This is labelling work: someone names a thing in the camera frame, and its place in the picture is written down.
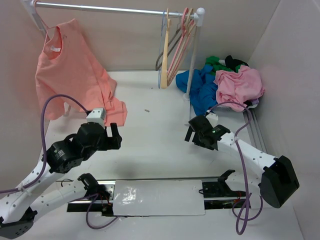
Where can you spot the lavender garment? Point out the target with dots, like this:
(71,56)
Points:
(254,101)

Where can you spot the beige plastic hanger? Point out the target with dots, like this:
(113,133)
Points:
(164,66)

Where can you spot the tan plastic hanger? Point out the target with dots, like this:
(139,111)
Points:
(182,52)

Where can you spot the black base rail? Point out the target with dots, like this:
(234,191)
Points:
(216,195)

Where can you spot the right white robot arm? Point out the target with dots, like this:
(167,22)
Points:
(278,179)

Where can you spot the blue t shirt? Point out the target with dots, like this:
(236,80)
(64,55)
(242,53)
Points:
(203,90)

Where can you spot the white clothes rack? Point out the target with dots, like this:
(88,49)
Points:
(190,26)

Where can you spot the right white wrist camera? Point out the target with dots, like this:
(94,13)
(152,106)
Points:
(212,118)

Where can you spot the pink plastic hanger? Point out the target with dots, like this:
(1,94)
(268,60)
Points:
(178,50)

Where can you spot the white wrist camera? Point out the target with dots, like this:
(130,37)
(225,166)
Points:
(97,115)
(212,118)

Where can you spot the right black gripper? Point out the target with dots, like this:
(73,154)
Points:
(195,140)

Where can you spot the pink hanger under orange shirt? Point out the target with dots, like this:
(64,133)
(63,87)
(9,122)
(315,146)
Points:
(39,22)

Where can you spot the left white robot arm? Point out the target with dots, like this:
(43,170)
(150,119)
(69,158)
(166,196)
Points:
(20,210)

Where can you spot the blue wire hanger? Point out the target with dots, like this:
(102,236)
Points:
(163,24)

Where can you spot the green t shirt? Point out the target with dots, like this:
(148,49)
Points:
(217,64)

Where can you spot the pink t shirt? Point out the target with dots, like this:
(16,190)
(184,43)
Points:
(235,88)

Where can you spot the black garment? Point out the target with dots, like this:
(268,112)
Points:
(234,64)

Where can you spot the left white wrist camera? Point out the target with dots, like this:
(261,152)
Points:
(97,115)

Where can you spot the salmon orange t shirt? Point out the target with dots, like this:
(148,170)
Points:
(68,69)

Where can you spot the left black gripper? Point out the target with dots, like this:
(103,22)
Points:
(112,142)

